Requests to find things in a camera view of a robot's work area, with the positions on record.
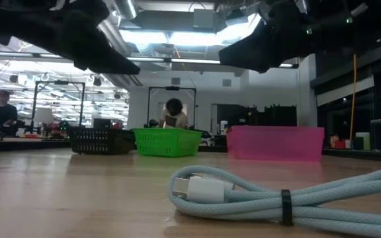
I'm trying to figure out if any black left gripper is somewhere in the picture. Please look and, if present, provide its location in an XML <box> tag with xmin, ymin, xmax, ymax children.
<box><xmin>0</xmin><ymin>0</ymin><xmax>142</xmax><ymax>75</ymax></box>

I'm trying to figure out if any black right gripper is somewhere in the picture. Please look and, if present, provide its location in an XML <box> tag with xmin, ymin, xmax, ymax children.
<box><xmin>218</xmin><ymin>0</ymin><xmax>355</xmax><ymax>74</ymax></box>

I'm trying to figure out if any pink plastic bin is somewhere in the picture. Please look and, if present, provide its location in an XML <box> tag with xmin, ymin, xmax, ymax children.
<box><xmin>226</xmin><ymin>125</ymin><xmax>325</xmax><ymax>163</ymax></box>

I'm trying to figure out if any grey ceiling box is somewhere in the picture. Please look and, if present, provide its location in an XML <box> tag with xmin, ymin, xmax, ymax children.
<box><xmin>192</xmin><ymin>8</ymin><xmax>216</xmax><ymax>30</ymax></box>

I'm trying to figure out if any black equipment rack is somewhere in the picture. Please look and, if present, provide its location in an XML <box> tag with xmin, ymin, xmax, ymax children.
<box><xmin>216</xmin><ymin>103</ymin><xmax>298</xmax><ymax>128</ymax></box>

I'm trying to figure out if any small black monitor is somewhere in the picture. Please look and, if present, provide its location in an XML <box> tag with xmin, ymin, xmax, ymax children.
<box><xmin>92</xmin><ymin>118</ymin><xmax>112</xmax><ymax>130</ymax></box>

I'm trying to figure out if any black overhead light bar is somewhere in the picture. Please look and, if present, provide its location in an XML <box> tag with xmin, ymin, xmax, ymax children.
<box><xmin>0</xmin><ymin>50</ymin><xmax>299</xmax><ymax>69</ymax></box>

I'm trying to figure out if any black plastic basket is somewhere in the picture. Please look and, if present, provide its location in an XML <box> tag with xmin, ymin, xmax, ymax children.
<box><xmin>67</xmin><ymin>126</ymin><xmax>137</xmax><ymax>156</ymax></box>

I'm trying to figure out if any person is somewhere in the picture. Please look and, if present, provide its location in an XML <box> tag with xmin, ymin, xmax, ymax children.
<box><xmin>0</xmin><ymin>89</ymin><xmax>19</xmax><ymax>137</ymax></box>
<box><xmin>158</xmin><ymin>97</ymin><xmax>189</xmax><ymax>130</ymax></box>

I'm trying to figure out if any green plastic basket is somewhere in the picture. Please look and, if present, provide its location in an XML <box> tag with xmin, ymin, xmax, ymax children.
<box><xmin>132</xmin><ymin>128</ymin><xmax>204</xmax><ymax>159</ymax></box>

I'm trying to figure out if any long background table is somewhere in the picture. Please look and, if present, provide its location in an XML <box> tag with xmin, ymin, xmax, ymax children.
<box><xmin>0</xmin><ymin>136</ymin><xmax>72</xmax><ymax>153</ymax></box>

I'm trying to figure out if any green white container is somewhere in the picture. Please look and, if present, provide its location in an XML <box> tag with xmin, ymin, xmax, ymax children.
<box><xmin>355</xmin><ymin>132</ymin><xmax>372</xmax><ymax>151</ymax></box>

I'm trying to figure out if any black gantry frame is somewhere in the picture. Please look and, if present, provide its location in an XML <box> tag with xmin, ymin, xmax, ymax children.
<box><xmin>146</xmin><ymin>85</ymin><xmax>198</xmax><ymax>130</ymax></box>
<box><xmin>30</xmin><ymin>79</ymin><xmax>87</xmax><ymax>134</ymax></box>

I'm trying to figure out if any yellow hanging cable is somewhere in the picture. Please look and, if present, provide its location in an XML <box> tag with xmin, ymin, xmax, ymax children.
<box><xmin>348</xmin><ymin>53</ymin><xmax>358</xmax><ymax>142</ymax></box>

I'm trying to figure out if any light blue braided USB cable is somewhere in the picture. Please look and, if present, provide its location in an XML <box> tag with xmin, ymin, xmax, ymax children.
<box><xmin>167</xmin><ymin>165</ymin><xmax>381</xmax><ymax>238</ymax></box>

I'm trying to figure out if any black cable strap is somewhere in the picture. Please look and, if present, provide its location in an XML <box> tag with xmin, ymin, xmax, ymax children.
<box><xmin>280</xmin><ymin>188</ymin><xmax>294</xmax><ymax>227</ymax></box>

